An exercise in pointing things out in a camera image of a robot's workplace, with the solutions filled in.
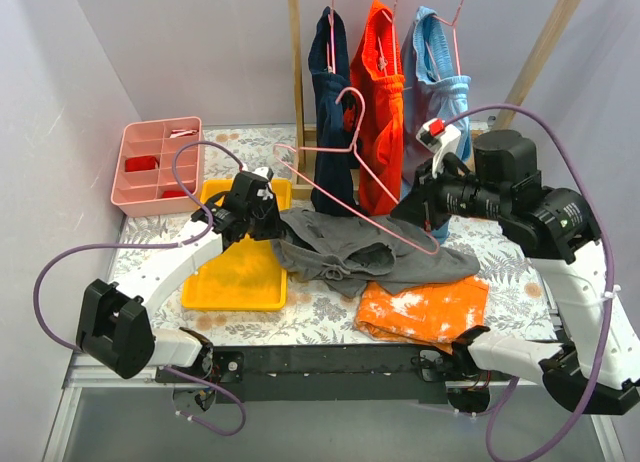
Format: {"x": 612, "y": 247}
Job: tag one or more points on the orange white folded shorts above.
{"x": 432, "y": 315}

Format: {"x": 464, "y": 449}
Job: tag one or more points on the light blue shorts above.
{"x": 433, "y": 88}

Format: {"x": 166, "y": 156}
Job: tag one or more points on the red cloth front compartment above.
{"x": 174, "y": 194}

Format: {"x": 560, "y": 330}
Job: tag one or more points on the yellow plastic tray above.
{"x": 246, "y": 275}

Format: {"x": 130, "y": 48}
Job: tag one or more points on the white red cloth back compartment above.
{"x": 179, "y": 133}

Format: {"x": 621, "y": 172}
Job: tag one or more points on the wooden clothes rack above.
{"x": 544, "y": 46}

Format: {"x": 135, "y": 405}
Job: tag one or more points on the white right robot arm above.
{"x": 555, "y": 229}

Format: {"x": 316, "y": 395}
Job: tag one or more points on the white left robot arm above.
{"x": 115, "y": 320}

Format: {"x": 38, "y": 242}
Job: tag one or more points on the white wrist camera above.
{"x": 440, "y": 139}
{"x": 262, "y": 176}

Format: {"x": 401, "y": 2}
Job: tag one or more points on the pink hanger with blue shorts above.
{"x": 452, "y": 37}

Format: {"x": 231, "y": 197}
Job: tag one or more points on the red folded cloth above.
{"x": 141, "y": 163}

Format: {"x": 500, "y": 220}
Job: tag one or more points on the pink divided organizer box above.
{"x": 181, "y": 167}

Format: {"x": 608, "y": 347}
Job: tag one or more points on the grey shorts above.
{"x": 348, "y": 253}

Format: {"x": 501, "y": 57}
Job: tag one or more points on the navy blue shorts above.
{"x": 335, "y": 124}

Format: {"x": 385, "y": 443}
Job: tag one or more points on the pink hanger with red shorts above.
{"x": 392, "y": 86}

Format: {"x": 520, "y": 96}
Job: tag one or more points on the red orange shorts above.
{"x": 381, "y": 133}

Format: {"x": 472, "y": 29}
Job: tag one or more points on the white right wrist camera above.
{"x": 440, "y": 139}

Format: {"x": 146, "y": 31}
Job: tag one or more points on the pink wire hanger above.
{"x": 352, "y": 149}

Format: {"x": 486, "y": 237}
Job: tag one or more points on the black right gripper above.
{"x": 426, "y": 199}

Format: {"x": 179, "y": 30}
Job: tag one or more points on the pink hanger with navy shorts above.
{"x": 331, "y": 57}

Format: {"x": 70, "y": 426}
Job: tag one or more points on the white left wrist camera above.
{"x": 262, "y": 176}

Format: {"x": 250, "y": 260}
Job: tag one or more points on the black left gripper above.
{"x": 261, "y": 222}

